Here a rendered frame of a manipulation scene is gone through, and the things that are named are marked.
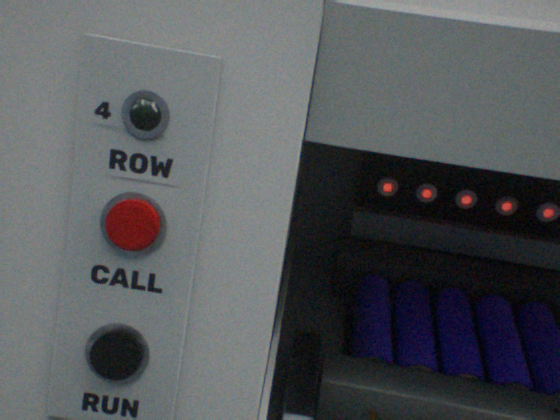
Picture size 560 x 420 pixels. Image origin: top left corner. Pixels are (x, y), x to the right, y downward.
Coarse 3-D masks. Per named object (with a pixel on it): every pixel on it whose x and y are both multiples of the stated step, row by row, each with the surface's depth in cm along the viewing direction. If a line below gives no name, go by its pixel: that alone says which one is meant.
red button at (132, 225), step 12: (120, 204) 23; (132, 204) 23; (144, 204) 23; (108, 216) 23; (120, 216) 23; (132, 216) 23; (144, 216) 23; (156, 216) 23; (108, 228) 23; (120, 228) 23; (132, 228) 23; (144, 228) 23; (156, 228) 23; (120, 240) 23; (132, 240) 23; (144, 240) 23
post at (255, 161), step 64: (0, 0) 22; (64, 0) 22; (128, 0) 22; (192, 0) 22; (256, 0) 22; (320, 0) 22; (0, 64) 23; (64, 64) 23; (256, 64) 22; (0, 128) 23; (64, 128) 23; (256, 128) 23; (0, 192) 24; (64, 192) 24; (256, 192) 23; (0, 256) 24; (256, 256) 24; (0, 320) 25; (192, 320) 24; (256, 320) 24; (0, 384) 25; (192, 384) 25; (256, 384) 25
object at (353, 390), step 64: (384, 192) 41; (448, 192) 40; (512, 192) 40; (384, 256) 40; (448, 256) 41; (512, 256) 41; (320, 320) 39; (384, 320) 36; (448, 320) 37; (512, 320) 38; (320, 384) 32; (384, 384) 32; (448, 384) 33; (512, 384) 34
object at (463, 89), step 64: (384, 0) 22; (448, 0) 23; (512, 0) 24; (320, 64) 23; (384, 64) 23; (448, 64) 22; (512, 64) 22; (320, 128) 24; (384, 128) 24; (448, 128) 23; (512, 128) 23
